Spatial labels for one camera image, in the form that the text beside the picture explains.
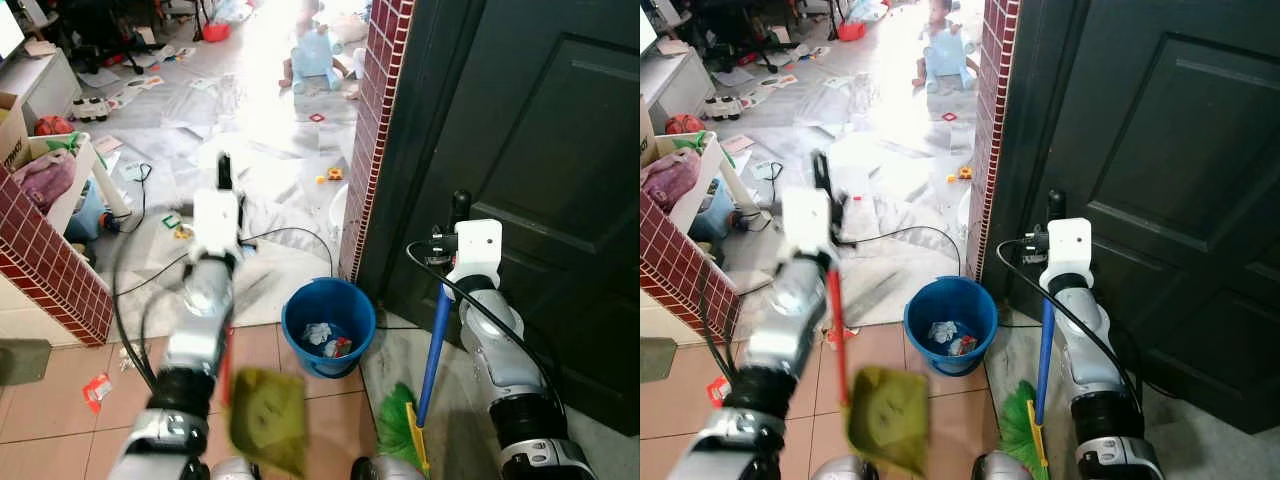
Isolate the blue handled green broom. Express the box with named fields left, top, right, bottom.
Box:
left=997, top=296, right=1058, bottom=480
left=377, top=283, right=453, bottom=475

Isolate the green dustpan with red handle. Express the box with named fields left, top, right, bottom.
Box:
left=825, top=266, right=932, bottom=478
left=220, top=328, right=310, bottom=478

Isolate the white cylindrical tube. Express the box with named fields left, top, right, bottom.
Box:
left=88, top=163, right=133, bottom=218
left=718, top=160, right=761, bottom=216

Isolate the dark green panel door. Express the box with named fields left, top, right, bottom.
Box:
left=356, top=0, right=641, bottom=438
left=983, top=0, right=1280, bottom=437

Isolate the open white cardboard box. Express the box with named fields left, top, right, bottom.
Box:
left=8, top=133, right=102, bottom=239
left=645, top=132, right=736, bottom=236

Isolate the blue plastic container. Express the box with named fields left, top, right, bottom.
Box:
left=690, top=180, right=736, bottom=241
left=68, top=183, right=109, bottom=243

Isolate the red brick tiled pillar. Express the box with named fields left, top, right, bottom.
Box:
left=964, top=0, right=1022, bottom=283
left=339, top=0, right=417, bottom=284

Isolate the crumpled trash in bucket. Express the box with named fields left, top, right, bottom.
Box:
left=927, top=320, right=979, bottom=358
left=302, top=321, right=354, bottom=359

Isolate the light blue plastic stool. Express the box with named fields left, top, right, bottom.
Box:
left=292, top=28, right=347, bottom=94
left=924, top=28, right=977, bottom=93

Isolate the pink cloth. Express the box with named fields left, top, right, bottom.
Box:
left=642, top=148, right=702, bottom=213
left=12, top=150, right=78, bottom=213

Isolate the blue plastic bucket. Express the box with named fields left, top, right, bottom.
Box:
left=281, top=277, right=378, bottom=379
left=903, top=275, right=1000, bottom=378

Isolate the black office chair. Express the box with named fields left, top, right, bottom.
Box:
left=45, top=0, right=161, bottom=76
left=690, top=0, right=801, bottom=71

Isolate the white cabinet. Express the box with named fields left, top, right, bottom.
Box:
left=640, top=45, right=717, bottom=129
left=0, top=45, right=83, bottom=129

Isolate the brown cardboard box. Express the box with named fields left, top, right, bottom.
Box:
left=640, top=98, right=661, bottom=169
left=0, top=92, right=31, bottom=173

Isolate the silver right robot foot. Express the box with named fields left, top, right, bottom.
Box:
left=350, top=455, right=413, bottom=480
left=972, top=452, right=1036, bottom=480

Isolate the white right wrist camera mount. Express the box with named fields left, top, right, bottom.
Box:
left=446, top=219, right=504, bottom=291
left=1040, top=217, right=1094, bottom=293

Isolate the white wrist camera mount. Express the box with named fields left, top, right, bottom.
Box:
left=781, top=188, right=834, bottom=257
left=446, top=219, right=504, bottom=291
left=192, top=188, right=242, bottom=257
left=1040, top=217, right=1094, bottom=293

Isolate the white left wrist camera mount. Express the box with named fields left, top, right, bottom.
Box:
left=192, top=188, right=242, bottom=257
left=781, top=188, right=834, bottom=257

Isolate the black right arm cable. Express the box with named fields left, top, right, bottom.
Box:
left=995, top=238, right=1146, bottom=411
left=405, top=240, right=563, bottom=413

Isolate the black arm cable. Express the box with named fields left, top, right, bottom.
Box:
left=995, top=238, right=1146, bottom=411
left=405, top=240, right=563, bottom=413
left=697, top=255, right=736, bottom=381
left=110, top=225, right=196, bottom=386

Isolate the black floor cable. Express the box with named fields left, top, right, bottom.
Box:
left=850, top=225, right=969, bottom=276
left=238, top=226, right=336, bottom=279

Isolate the low red brick tiled wall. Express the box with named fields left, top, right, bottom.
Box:
left=0, top=165, right=114, bottom=347
left=640, top=188, right=742, bottom=343

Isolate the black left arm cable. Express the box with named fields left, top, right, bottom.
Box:
left=697, top=255, right=736, bottom=381
left=110, top=225, right=196, bottom=386

